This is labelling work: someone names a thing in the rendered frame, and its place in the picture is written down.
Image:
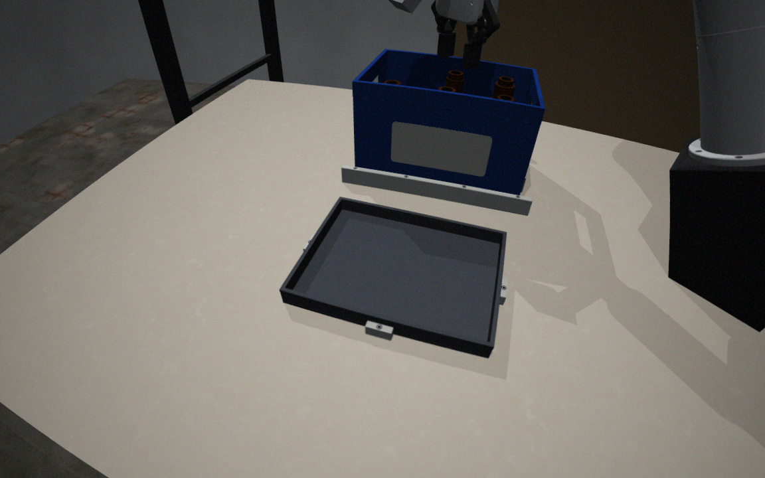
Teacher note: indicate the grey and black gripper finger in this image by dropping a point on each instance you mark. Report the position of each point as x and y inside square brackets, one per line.
[472, 49]
[447, 38]

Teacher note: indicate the dark blue crate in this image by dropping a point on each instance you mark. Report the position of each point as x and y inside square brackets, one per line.
[466, 139]

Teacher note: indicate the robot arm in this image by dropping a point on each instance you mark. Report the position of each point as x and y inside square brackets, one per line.
[730, 37]

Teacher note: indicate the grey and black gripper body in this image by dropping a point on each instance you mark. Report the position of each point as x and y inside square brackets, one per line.
[464, 11]

